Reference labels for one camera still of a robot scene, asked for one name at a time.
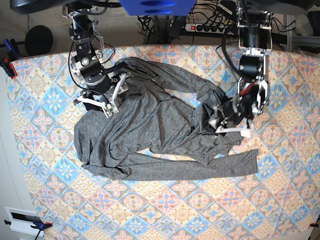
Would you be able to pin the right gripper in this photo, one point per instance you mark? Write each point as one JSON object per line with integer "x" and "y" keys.
{"x": 102, "y": 92}

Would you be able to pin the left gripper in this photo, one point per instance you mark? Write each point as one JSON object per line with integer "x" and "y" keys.
{"x": 233, "y": 115}

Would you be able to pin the grey t-shirt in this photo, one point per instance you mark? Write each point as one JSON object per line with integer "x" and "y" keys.
{"x": 162, "y": 131}

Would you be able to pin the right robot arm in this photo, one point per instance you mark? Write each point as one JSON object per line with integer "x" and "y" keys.
{"x": 89, "y": 47}

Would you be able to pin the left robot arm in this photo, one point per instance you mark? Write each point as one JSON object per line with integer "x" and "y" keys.
{"x": 255, "y": 40}

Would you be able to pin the black round stool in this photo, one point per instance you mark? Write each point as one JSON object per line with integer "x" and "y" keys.
{"x": 38, "y": 41}

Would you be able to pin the red black clamp left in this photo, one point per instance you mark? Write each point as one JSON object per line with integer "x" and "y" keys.
{"x": 13, "y": 54}

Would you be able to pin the white power strip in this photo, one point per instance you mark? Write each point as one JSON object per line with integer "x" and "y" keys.
{"x": 205, "y": 28}

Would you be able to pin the patterned tablecloth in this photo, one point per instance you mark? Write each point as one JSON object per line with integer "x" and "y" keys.
{"x": 283, "y": 198}

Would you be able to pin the clamp bottom right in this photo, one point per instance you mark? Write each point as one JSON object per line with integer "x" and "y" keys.
{"x": 314, "y": 225}

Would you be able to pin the blue clamp bottom left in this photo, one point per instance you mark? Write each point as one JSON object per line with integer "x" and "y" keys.
{"x": 40, "y": 226}

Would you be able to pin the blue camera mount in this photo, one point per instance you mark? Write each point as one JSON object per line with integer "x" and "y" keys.
{"x": 157, "y": 7}

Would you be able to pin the white wall outlet box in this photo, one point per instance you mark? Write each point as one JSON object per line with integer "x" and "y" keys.
{"x": 22, "y": 220}

